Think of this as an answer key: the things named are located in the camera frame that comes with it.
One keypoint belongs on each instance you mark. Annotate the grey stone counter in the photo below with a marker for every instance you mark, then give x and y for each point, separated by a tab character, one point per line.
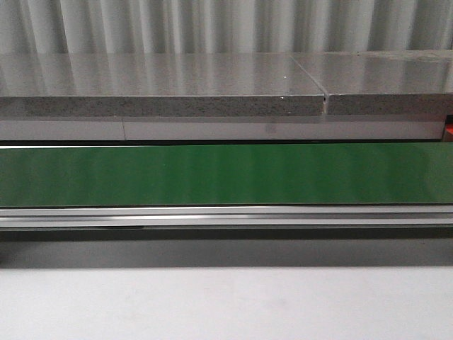
321	96

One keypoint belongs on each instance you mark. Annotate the green conveyor belt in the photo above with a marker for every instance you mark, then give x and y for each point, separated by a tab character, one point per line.
391	184

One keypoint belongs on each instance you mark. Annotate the pleated grey curtain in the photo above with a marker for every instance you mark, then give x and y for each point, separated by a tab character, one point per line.
223	26

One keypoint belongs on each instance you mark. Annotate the red plastic tray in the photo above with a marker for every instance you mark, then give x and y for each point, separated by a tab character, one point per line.
448	133

